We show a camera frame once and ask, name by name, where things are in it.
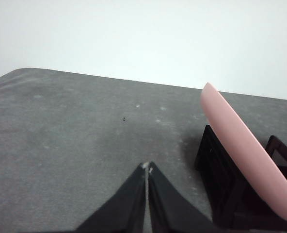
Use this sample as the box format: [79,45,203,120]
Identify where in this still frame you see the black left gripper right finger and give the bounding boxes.
[147,161,223,233]

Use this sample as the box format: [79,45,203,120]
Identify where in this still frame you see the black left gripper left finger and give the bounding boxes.
[73,162,148,233]

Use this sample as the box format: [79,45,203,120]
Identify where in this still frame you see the pink plate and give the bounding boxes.
[200,82,287,225]

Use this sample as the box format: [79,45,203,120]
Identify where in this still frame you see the black plate rack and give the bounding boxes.
[194,124,287,231]

